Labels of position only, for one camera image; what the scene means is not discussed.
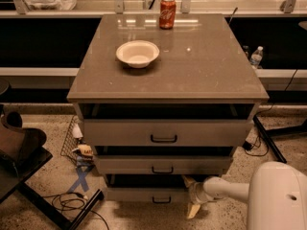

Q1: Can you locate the grey drawer cabinet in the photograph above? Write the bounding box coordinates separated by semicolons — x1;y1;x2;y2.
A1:
66;13;270;199

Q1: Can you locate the black floor cable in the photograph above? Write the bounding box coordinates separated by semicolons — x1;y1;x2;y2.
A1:
42;192;110;230
242;136;271;158

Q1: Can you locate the white paper bowl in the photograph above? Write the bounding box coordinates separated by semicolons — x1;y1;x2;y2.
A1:
116;40;160;69

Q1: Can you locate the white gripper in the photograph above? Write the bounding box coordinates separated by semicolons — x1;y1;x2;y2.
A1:
182;175;215;219

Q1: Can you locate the black table leg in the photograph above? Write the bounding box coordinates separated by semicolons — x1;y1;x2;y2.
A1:
17;183;104;230
253;116;287;164

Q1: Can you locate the black table leg left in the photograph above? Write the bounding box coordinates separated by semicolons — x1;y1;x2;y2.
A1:
17;183;104;230

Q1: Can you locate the blue tape cross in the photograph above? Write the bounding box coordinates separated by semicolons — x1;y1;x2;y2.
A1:
68;166;93;193

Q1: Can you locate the black floor cable right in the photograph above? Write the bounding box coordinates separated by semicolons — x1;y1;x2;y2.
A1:
242;136;271;158

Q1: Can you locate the black floor cable left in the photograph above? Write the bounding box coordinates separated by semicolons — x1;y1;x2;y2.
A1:
42;192;110;230

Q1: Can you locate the clear plastic water bottle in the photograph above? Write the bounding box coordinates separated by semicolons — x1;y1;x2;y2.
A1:
249;46;263;69

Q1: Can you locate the orange soda can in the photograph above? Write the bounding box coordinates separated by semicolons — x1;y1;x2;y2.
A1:
159;0;177;29

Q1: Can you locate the black table leg right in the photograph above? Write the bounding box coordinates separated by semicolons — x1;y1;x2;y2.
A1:
253;116;287;164

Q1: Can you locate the grey drawer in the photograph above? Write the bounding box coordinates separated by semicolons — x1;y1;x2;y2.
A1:
94;155;232;175
104;174;189;204
83;119;253;147

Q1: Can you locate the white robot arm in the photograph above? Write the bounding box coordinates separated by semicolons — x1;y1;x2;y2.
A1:
183;161;307;230

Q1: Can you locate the dark brown chair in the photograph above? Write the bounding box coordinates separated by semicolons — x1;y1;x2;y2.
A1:
0;111;47;166

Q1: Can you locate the wire mesh basket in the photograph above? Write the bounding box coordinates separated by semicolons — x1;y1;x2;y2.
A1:
60;116;83;165

